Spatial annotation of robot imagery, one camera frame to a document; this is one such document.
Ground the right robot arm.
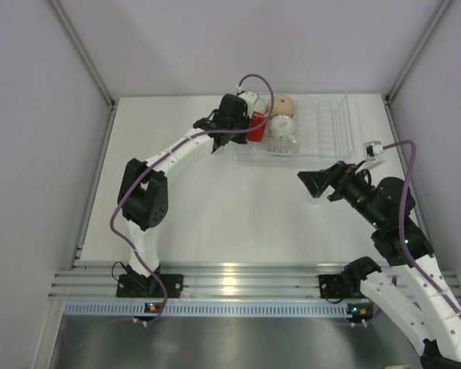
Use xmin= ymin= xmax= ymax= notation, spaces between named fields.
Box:
xmin=297 ymin=161 xmax=461 ymax=368

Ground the beige ceramic mug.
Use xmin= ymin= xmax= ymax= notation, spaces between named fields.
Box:
xmin=268 ymin=95 xmax=296 ymax=118

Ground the clear glass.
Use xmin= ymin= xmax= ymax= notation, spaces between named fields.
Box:
xmin=307 ymin=194 xmax=326 ymax=204

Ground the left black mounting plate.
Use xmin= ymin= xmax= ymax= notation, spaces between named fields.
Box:
xmin=116 ymin=274 xmax=184 ymax=298

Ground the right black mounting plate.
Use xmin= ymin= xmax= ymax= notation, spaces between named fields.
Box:
xmin=318 ymin=274 xmax=363 ymax=301

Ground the perforated cable duct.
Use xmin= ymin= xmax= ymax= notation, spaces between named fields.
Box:
xmin=64 ymin=301 xmax=372 ymax=318

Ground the red mug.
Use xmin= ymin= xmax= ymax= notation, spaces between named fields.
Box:
xmin=247 ymin=111 xmax=267 ymax=142

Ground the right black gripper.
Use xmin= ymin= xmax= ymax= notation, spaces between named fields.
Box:
xmin=298 ymin=159 xmax=384 ymax=228

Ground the floral mug orange inside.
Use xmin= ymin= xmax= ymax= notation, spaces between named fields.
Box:
xmin=267 ymin=115 xmax=300 ymax=154

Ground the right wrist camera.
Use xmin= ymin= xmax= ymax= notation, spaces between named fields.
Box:
xmin=363 ymin=141 xmax=385 ymax=169

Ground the black mounting plate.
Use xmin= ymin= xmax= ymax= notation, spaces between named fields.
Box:
xmin=318 ymin=274 xmax=363 ymax=301
xmin=116 ymin=274 xmax=184 ymax=298

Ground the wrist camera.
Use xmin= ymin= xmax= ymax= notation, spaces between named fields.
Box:
xmin=237 ymin=90 xmax=259 ymax=115
xmin=363 ymin=141 xmax=385 ymax=169

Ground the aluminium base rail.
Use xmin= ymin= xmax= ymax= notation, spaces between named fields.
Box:
xmin=48 ymin=261 xmax=343 ymax=301

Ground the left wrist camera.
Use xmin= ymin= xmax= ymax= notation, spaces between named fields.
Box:
xmin=237 ymin=90 xmax=259 ymax=115

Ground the clear wire dish rack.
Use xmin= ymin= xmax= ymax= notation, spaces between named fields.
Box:
xmin=234 ymin=88 xmax=355 ymax=170

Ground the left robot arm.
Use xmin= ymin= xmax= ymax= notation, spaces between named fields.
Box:
xmin=110 ymin=90 xmax=258 ymax=297

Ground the white speckled mug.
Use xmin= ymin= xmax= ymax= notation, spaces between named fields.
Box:
xmin=254 ymin=98 xmax=268 ymax=115

